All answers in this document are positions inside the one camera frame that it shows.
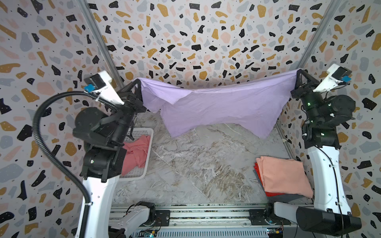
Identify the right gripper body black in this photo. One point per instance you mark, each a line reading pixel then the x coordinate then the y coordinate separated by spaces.
pixel 303 90

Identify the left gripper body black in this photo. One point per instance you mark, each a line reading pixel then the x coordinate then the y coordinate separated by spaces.
pixel 133 106

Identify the lilac purple t-shirt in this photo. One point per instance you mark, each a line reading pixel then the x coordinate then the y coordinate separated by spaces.
pixel 255 105

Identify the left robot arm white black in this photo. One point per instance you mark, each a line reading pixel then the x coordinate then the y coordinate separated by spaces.
pixel 104 136

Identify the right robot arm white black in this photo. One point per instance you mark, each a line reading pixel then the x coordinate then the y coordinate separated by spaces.
pixel 331 214

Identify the pink red t-shirt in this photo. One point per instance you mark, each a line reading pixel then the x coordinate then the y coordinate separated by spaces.
pixel 136 155

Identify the white plastic laundry basket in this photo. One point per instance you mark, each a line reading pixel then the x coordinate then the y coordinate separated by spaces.
pixel 138 173

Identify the folded salmon pink t-shirt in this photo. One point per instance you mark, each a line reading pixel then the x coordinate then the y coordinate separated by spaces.
pixel 284 176

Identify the folded red t-shirt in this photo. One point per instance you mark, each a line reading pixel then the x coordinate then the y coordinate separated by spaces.
pixel 268 194

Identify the left green circuit board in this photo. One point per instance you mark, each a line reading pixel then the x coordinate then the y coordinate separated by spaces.
pixel 149 233

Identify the green circuit board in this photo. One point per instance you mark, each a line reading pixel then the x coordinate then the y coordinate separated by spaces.
pixel 149 233
pixel 275 233

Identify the right green circuit board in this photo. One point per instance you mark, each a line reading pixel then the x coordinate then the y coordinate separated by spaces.
pixel 275 233

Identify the white perforated vent strip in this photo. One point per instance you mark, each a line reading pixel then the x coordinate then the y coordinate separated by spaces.
pixel 211 233

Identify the left corner aluminium post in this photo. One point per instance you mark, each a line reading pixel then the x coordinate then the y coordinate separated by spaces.
pixel 88 16

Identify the corner aluminium post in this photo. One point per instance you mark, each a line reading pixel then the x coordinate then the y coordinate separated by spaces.
pixel 88 16
pixel 328 16

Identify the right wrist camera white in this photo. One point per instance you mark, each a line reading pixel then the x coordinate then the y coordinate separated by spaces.
pixel 337 76

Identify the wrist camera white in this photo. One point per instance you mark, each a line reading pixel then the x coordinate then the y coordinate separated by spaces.
pixel 337 76
pixel 100 84

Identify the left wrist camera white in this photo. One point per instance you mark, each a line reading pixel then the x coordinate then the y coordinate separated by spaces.
pixel 100 84

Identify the right corner aluminium post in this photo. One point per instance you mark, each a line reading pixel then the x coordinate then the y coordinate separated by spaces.
pixel 328 16

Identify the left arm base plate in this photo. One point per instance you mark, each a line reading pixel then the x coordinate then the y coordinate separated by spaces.
pixel 159 218

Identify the aluminium mounting rail frame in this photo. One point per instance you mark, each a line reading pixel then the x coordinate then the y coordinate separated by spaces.
pixel 208 215

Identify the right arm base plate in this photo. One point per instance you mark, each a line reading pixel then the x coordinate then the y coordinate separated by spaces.
pixel 260 217

